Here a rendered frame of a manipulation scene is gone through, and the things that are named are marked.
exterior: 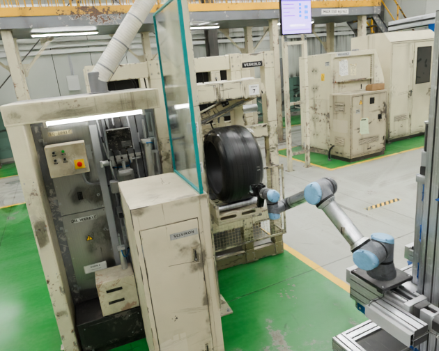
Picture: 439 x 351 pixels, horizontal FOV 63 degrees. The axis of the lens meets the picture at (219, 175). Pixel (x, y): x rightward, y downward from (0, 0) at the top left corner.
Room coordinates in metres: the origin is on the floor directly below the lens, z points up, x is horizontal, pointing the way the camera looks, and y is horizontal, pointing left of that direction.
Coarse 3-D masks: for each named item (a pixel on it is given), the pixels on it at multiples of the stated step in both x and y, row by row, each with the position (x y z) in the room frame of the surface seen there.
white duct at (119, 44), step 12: (144, 0) 2.70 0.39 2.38; (156, 0) 2.77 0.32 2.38; (132, 12) 2.68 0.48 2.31; (144, 12) 2.71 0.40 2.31; (132, 24) 2.67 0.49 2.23; (120, 36) 2.64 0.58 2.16; (132, 36) 2.68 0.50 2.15; (108, 48) 2.62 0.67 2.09; (120, 48) 2.63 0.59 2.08; (108, 60) 2.60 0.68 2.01; (120, 60) 2.67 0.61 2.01; (108, 72) 2.60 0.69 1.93
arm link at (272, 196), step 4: (264, 192) 2.18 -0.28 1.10; (268, 192) 2.14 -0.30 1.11; (272, 192) 2.11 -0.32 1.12; (276, 192) 2.12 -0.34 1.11; (264, 196) 2.17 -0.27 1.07; (268, 196) 2.12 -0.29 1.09; (272, 196) 2.10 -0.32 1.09; (276, 196) 2.11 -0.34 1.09; (268, 200) 2.13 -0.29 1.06; (272, 200) 2.10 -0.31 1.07; (276, 200) 2.11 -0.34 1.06
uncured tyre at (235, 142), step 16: (224, 128) 2.61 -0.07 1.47; (240, 128) 2.61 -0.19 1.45; (208, 144) 2.86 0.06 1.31; (224, 144) 2.45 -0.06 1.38; (240, 144) 2.46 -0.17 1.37; (256, 144) 2.51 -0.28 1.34; (208, 160) 2.89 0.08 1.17; (224, 160) 2.40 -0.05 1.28; (240, 160) 2.40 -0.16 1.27; (256, 160) 2.43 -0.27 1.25; (208, 176) 2.78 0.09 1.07; (224, 176) 2.41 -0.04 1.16; (240, 176) 2.38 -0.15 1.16; (256, 176) 2.43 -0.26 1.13; (224, 192) 2.44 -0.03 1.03; (240, 192) 2.42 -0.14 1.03
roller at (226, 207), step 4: (244, 200) 2.55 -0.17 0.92; (248, 200) 2.55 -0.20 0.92; (252, 200) 2.55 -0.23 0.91; (256, 200) 2.56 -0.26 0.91; (224, 204) 2.50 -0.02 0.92; (228, 204) 2.50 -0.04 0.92; (232, 204) 2.50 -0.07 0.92; (236, 204) 2.51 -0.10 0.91; (240, 204) 2.51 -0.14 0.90; (244, 204) 2.52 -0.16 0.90; (248, 204) 2.54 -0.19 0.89; (220, 208) 2.46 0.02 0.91; (224, 208) 2.47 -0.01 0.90; (228, 208) 2.48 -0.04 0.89; (232, 208) 2.50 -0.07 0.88
